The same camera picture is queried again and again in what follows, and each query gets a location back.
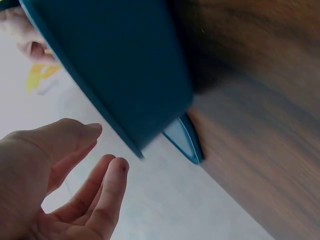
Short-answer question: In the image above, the teal plastic lid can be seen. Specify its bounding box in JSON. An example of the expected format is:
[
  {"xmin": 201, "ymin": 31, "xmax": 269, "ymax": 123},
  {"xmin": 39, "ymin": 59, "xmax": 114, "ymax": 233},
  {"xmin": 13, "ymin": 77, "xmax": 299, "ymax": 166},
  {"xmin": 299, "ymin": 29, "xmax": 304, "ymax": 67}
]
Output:
[{"xmin": 161, "ymin": 109, "xmax": 206, "ymax": 166}]

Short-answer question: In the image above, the person's left hand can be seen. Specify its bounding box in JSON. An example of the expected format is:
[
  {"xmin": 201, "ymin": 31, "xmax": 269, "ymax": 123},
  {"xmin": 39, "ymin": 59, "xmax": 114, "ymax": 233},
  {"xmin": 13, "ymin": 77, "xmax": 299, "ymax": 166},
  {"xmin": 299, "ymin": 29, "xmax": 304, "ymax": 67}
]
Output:
[{"xmin": 0, "ymin": 117, "xmax": 130, "ymax": 240}]

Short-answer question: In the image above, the teal plastic box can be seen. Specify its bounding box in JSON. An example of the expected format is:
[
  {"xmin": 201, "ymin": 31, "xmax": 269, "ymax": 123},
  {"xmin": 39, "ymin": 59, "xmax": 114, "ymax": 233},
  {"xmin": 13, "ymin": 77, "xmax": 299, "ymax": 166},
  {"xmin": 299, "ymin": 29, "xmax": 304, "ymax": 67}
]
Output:
[{"xmin": 17, "ymin": 0, "xmax": 195, "ymax": 161}]

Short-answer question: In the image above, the person's right hand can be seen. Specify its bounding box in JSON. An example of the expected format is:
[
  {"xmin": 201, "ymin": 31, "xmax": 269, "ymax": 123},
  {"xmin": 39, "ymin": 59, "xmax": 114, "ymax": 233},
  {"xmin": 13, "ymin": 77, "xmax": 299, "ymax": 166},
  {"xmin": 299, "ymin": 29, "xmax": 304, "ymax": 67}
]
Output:
[{"xmin": 0, "ymin": 6, "xmax": 57, "ymax": 64}]

